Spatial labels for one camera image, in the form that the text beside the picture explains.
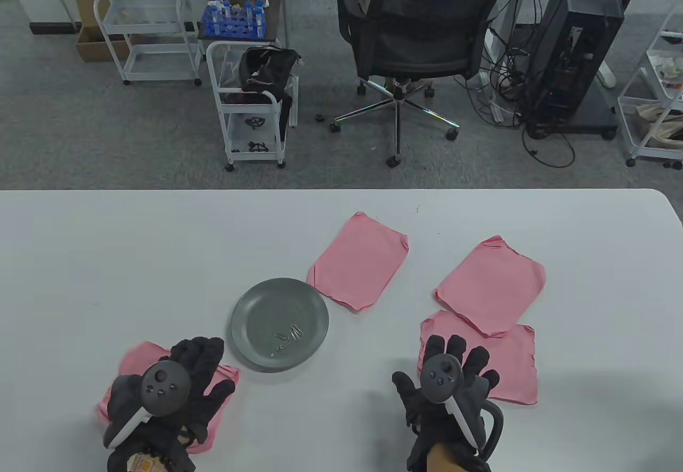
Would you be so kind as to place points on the person's right hand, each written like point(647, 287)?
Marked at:
point(477, 381)

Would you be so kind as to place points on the person's left hand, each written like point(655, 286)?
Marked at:
point(203, 360)

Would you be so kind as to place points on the pink paper stack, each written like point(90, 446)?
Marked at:
point(512, 365)
point(357, 261)
point(491, 285)
point(133, 357)

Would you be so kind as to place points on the grey round plate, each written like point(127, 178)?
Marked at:
point(267, 317)

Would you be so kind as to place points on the person's right forearm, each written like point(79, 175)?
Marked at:
point(443, 458)

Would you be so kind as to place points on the black and white right controller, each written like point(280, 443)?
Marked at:
point(440, 378)

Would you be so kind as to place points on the black and white controller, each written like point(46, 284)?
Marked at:
point(165, 386)
point(440, 378)

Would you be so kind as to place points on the black and white left controller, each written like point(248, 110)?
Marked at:
point(165, 386)

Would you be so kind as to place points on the white rolling cart with bag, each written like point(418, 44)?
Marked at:
point(255, 156)

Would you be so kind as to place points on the black clamp piece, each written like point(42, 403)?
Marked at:
point(257, 146)
point(255, 122)

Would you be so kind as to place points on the white power strip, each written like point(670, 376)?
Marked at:
point(493, 109)

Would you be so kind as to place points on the dark rolling computer stand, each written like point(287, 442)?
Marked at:
point(592, 120)

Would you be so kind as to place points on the empty white rolling cart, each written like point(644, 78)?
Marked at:
point(160, 76)

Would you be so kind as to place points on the black bag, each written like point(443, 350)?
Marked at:
point(264, 69)

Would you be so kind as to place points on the white rolling cart with clutter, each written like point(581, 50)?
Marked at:
point(632, 114)

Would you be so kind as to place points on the beige cloth bag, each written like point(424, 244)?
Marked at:
point(661, 120)

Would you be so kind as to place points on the blue test tube rack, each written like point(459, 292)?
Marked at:
point(229, 29)

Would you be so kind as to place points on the white desk foot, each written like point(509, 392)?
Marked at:
point(606, 74)

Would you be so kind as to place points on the black computer tower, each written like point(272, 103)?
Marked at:
point(576, 50)

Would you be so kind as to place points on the black mesh office chair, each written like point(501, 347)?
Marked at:
point(421, 40)

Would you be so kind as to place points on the group of blue-capped test tubes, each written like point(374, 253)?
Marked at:
point(227, 10)

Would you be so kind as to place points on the dark brown side table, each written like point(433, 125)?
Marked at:
point(273, 13)

